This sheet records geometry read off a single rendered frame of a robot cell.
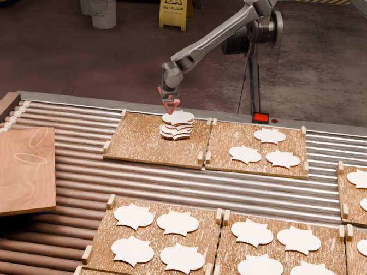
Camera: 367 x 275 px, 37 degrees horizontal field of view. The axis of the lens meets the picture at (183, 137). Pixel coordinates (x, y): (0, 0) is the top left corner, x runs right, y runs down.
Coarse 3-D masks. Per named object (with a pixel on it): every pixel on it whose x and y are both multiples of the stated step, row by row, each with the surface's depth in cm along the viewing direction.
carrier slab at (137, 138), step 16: (128, 128) 241; (144, 128) 241; (160, 128) 241; (192, 128) 242; (112, 144) 230; (128, 144) 230; (144, 144) 231; (160, 144) 231; (176, 144) 231; (192, 144) 231; (128, 160) 223; (144, 160) 221; (160, 160) 221; (176, 160) 221; (192, 160) 221
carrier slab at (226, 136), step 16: (224, 128) 243; (240, 128) 243; (256, 128) 243; (272, 128) 243; (224, 144) 232; (240, 144) 232; (256, 144) 233; (272, 144) 233; (288, 144) 233; (304, 144) 233; (224, 160) 222; (304, 160) 223; (288, 176) 215; (304, 176) 214
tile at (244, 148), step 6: (234, 150) 226; (240, 150) 227; (246, 150) 227; (252, 150) 227; (234, 156) 223; (240, 156) 223; (246, 156) 223; (252, 156) 223; (258, 156) 223; (246, 162) 220; (252, 162) 220
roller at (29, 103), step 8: (24, 104) 261; (32, 104) 261; (40, 104) 260; (48, 104) 260; (80, 112) 257; (88, 112) 257; (96, 112) 256; (104, 112) 256; (112, 112) 256; (120, 112) 255; (128, 112) 256; (312, 136) 243; (320, 136) 242; (328, 136) 242; (336, 136) 242; (344, 136) 242
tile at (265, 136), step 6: (258, 132) 239; (264, 132) 239; (270, 132) 239; (276, 132) 239; (258, 138) 235; (264, 138) 235; (270, 138) 235; (276, 138) 235; (282, 138) 235; (276, 144) 232
